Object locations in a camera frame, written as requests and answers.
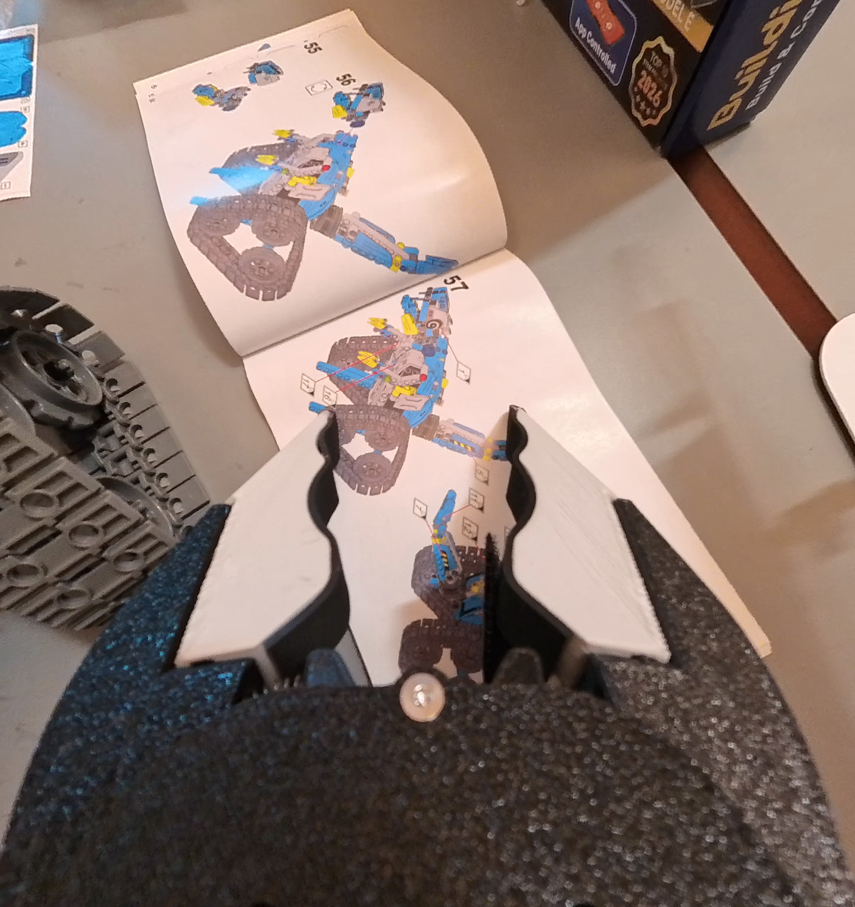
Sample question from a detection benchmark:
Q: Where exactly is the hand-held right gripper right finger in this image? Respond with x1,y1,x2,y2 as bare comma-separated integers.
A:
483,406,674,687

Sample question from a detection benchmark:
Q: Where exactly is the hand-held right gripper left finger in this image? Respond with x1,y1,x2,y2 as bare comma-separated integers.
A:
174,411,350,692

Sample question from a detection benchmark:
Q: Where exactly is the tracked brick robot model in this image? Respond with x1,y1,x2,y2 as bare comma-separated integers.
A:
0,283,212,633

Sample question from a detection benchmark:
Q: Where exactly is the blue sticker sheet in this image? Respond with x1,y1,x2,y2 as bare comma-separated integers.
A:
0,25,40,208

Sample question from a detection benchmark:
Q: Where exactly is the grey desk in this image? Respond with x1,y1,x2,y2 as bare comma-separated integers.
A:
0,0,855,802

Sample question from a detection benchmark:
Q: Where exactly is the open instruction booklet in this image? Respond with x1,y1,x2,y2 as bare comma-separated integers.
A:
133,9,772,688

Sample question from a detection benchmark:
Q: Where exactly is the toy robot box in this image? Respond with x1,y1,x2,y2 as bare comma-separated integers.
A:
541,0,846,158

